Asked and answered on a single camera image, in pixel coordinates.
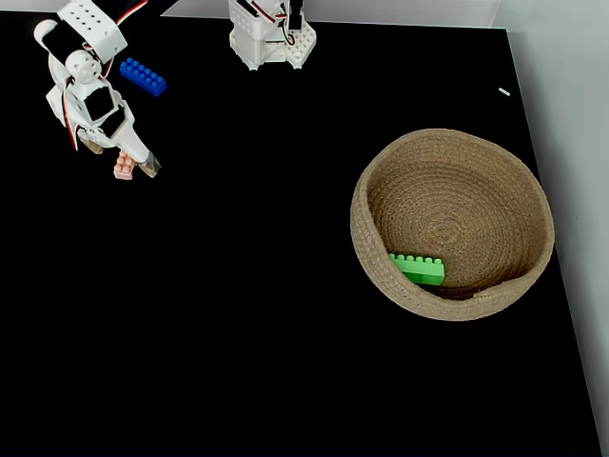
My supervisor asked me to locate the pink lego block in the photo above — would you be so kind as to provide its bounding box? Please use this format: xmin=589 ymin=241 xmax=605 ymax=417
xmin=112 ymin=149 xmax=139 ymax=181

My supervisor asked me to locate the blue lego block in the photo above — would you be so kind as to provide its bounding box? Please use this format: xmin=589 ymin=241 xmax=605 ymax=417
xmin=118 ymin=56 xmax=168 ymax=98

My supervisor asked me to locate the green lego block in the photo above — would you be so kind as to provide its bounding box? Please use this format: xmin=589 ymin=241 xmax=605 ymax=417
xmin=388 ymin=252 xmax=447 ymax=288

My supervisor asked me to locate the woven rope basket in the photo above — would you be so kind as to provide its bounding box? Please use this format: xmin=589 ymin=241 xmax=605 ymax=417
xmin=349 ymin=128 xmax=557 ymax=323

